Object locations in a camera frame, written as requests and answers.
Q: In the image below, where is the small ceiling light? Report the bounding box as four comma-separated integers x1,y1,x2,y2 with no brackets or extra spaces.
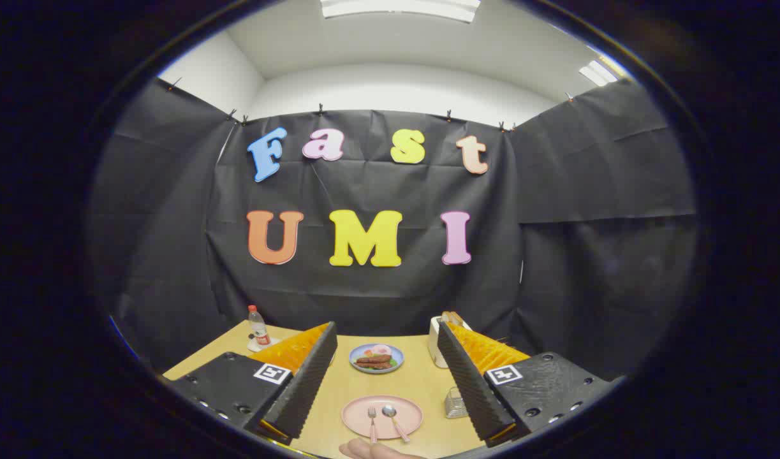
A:
579,59,620,87

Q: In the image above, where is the blue plate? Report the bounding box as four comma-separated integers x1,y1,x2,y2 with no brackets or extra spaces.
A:
349,343,404,374

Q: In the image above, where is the white toaster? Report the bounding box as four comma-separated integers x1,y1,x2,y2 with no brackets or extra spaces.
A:
428,311,473,369

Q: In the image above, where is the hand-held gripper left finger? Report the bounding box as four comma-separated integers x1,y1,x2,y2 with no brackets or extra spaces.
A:
165,321,339,446

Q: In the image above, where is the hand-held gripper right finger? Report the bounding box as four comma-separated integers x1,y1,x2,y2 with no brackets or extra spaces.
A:
437,319,620,448

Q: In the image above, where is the pink plate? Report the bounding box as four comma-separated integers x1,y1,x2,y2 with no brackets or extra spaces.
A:
341,395,423,441

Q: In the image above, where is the long ceiling light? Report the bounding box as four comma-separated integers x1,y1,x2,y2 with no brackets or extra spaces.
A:
320,0,481,24

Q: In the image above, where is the clear bottle with red label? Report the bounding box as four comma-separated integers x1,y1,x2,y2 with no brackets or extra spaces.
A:
247,305,272,348

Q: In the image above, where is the metal wire drainer basket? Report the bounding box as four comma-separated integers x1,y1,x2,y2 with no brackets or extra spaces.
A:
445,386,470,419

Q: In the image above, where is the spoon with red checked handle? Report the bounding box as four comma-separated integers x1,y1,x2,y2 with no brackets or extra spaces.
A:
382,405,411,443

